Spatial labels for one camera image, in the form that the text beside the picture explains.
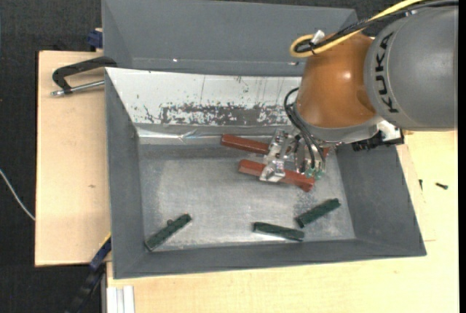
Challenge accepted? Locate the pale wood flat board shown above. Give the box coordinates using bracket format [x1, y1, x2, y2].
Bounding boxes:
[34, 50, 113, 268]

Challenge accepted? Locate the red-brown flat block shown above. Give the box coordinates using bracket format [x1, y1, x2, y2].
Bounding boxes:
[220, 133, 272, 156]
[237, 159, 316, 194]

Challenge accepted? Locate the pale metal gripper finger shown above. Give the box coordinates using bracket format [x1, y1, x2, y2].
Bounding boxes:
[258, 159, 288, 183]
[267, 139, 282, 161]

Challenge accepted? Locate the grey metal bin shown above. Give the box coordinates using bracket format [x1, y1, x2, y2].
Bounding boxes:
[100, 0, 427, 280]

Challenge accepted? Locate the dark green flat block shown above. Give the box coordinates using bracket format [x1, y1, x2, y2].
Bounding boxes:
[144, 213, 193, 252]
[295, 198, 342, 229]
[253, 221, 306, 242]

